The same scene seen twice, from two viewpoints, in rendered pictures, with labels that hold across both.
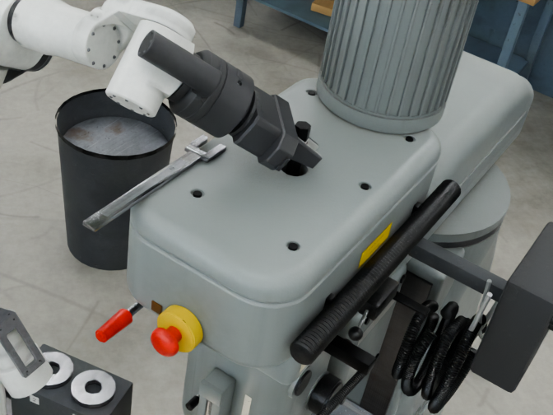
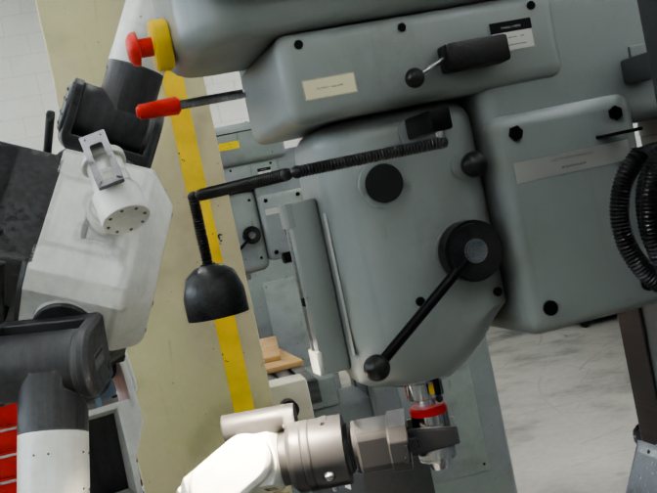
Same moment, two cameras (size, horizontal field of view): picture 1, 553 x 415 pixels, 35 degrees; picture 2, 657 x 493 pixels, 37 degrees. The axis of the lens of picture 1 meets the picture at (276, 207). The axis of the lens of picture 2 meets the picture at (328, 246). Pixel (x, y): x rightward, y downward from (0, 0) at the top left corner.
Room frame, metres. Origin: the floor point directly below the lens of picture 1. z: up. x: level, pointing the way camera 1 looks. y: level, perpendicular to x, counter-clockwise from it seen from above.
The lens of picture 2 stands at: (0.10, -0.88, 1.55)
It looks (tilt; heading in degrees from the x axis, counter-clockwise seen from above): 3 degrees down; 49
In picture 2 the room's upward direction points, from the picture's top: 12 degrees counter-clockwise
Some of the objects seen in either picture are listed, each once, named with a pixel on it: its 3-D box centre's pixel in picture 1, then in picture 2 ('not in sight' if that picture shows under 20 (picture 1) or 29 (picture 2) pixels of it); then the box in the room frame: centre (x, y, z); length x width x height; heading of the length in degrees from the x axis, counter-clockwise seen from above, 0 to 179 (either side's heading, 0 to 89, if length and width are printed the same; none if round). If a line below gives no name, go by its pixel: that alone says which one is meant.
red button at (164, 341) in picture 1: (168, 339); (140, 48); (0.73, 0.10, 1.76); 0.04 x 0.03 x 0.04; 63
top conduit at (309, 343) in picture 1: (383, 259); not in sight; (0.92, -0.16, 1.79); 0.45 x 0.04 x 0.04; 153
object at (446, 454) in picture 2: not in sight; (433, 435); (0.95, -0.01, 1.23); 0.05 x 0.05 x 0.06
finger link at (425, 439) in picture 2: not in sight; (433, 439); (0.93, -0.03, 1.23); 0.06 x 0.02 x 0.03; 135
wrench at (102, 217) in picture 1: (156, 181); not in sight; (0.86, 0.15, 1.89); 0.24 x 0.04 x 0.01; 153
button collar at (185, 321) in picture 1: (179, 328); (160, 45); (0.75, 0.09, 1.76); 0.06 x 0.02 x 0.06; 63
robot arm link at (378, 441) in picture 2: not in sight; (362, 447); (0.89, 0.05, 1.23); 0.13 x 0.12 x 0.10; 45
